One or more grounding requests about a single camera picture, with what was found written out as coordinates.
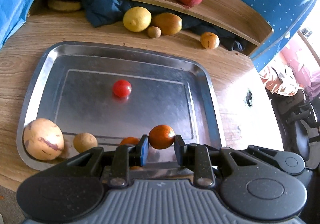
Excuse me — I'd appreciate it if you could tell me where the large cream striped pepino melon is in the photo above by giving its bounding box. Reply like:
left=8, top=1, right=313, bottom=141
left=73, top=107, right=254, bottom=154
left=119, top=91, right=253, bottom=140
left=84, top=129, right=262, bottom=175
left=23, top=118, right=65, bottom=161

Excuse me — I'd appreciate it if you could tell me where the small orange striped pepino melon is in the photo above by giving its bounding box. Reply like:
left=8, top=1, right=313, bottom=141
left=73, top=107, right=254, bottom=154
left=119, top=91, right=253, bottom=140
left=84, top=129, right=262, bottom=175
left=200, top=32, right=220, bottom=50

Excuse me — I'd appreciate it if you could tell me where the dark blue cloth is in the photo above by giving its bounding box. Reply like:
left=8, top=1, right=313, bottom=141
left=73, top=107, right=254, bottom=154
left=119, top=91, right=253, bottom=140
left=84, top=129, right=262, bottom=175
left=80, top=0, right=244, bottom=52

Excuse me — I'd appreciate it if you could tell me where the red cherry tomato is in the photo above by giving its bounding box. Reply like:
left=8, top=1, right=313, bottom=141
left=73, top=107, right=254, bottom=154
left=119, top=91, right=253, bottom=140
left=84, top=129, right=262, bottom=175
left=112, top=79, right=132, bottom=97

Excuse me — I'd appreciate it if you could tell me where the yellow lemon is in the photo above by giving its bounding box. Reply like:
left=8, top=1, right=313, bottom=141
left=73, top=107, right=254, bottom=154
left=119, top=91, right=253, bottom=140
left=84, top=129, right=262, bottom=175
left=123, top=6, right=152, bottom=32

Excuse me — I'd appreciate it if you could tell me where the yellow-orange mango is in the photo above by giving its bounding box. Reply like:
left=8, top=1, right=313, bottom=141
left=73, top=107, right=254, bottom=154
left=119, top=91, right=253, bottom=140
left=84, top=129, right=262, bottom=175
left=152, top=12, right=183, bottom=35

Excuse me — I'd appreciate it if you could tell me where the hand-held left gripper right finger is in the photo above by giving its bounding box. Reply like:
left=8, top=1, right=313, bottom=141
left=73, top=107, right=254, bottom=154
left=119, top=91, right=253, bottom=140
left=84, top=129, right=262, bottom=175
left=175, top=135, right=250, bottom=188

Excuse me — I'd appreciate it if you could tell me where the orange patterned cloth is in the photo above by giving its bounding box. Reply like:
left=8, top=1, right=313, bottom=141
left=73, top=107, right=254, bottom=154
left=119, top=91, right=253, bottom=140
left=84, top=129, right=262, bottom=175
left=259, top=64, right=305, bottom=96

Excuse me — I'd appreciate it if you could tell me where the small orange mandarin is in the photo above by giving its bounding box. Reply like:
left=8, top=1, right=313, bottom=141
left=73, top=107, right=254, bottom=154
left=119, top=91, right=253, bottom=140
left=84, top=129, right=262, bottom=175
left=148, top=125, right=175, bottom=150
left=120, top=137, right=140, bottom=146

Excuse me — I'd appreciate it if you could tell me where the pink blanket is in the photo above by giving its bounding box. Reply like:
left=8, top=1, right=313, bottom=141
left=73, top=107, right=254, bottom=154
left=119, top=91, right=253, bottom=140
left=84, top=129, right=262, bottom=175
left=280, top=32, right=320, bottom=95

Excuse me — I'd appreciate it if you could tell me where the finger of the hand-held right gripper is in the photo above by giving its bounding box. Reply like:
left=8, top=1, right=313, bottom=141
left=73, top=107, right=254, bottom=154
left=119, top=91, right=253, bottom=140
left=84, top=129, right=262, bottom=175
left=246, top=145, right=307, bottom=174

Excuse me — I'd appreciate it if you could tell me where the metal tray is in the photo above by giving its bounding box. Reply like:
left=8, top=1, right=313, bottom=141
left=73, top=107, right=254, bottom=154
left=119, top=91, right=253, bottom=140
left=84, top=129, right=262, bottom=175
left=16, top=41, right=227, bottom=172

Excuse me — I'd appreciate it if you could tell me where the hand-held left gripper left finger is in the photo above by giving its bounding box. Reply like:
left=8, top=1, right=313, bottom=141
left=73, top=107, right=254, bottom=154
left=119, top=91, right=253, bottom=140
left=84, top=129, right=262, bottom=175
left=66, top=135, right=150, bottom=188

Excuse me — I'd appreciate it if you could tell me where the wooden shelf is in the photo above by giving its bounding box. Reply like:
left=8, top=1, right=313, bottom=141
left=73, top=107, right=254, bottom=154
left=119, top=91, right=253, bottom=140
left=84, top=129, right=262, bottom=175
left=27, top=0, right=274, bottom=56

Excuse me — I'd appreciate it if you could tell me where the small brown kiwi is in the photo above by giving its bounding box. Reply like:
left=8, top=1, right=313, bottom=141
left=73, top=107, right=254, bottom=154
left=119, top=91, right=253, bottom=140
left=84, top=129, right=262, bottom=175
left=147, top=26, right=161, bottom=39

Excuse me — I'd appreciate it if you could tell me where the small beige round fruit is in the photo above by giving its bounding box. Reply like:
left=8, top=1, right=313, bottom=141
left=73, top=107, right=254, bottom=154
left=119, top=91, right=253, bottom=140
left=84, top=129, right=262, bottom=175
left=73, top=133, right=98, bottom=154

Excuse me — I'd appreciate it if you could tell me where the black office chair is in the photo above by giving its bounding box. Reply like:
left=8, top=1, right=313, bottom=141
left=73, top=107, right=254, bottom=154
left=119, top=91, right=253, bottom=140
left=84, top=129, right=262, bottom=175
left=270, top=89, right=320, bottom=162

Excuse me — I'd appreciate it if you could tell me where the light blue garment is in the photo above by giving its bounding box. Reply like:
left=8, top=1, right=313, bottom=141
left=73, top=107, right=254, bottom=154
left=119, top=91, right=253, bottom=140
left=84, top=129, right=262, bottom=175
left=0, top=0, right=65, bottom=50

